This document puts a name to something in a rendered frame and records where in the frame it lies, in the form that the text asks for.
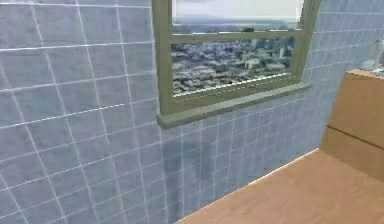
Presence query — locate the light wooden cabinet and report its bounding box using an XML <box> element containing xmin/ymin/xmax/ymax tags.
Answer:
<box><xmin>319</xmin><ymin>68</ymin><xmax>384</xmax><ymax>183</ymax></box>

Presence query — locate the green framed window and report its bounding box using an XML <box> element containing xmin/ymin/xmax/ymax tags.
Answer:
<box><xmin>151</xmin><ymin>0</ymin><xmax>322</xmax><ymax>130</ymax></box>

